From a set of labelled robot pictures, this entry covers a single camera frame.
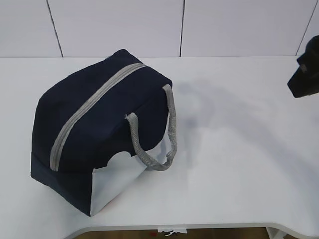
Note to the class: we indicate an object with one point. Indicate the navy blue lunch bag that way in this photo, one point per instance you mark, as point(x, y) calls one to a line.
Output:
point(100, 128)

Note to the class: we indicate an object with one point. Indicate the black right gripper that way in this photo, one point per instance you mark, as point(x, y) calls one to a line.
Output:
point(305, 81)

